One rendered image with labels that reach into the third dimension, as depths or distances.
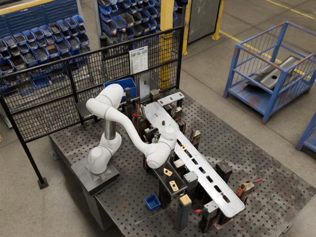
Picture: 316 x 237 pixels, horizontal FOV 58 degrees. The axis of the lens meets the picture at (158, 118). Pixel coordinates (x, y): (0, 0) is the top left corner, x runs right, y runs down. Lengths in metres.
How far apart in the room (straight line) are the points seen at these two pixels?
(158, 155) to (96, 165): 0.85
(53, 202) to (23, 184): 0.48
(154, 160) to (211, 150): 1.32
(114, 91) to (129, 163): 0.94
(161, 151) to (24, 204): 2.24
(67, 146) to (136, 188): 0.89
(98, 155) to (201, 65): 3.36
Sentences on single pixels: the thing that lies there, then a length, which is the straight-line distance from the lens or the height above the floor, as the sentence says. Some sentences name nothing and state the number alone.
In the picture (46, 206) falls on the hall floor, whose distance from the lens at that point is 3.56.
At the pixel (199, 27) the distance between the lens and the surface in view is 5.68.
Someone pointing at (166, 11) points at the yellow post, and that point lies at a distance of 2.99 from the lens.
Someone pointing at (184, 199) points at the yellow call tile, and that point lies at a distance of 2.09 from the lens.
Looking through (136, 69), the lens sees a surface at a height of 1.20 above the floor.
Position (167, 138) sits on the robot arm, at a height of 1.61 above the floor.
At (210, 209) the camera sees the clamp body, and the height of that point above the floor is 1.06.
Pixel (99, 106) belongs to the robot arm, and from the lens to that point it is 2.02.
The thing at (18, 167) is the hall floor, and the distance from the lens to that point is 4.00.
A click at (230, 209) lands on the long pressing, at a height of 1.00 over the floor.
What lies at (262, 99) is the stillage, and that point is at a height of 0.16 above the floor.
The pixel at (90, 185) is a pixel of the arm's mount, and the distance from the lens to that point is 2.60.
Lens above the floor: 2.97
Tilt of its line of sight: 45 degrees down
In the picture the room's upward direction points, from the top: 1 degrees clockwise
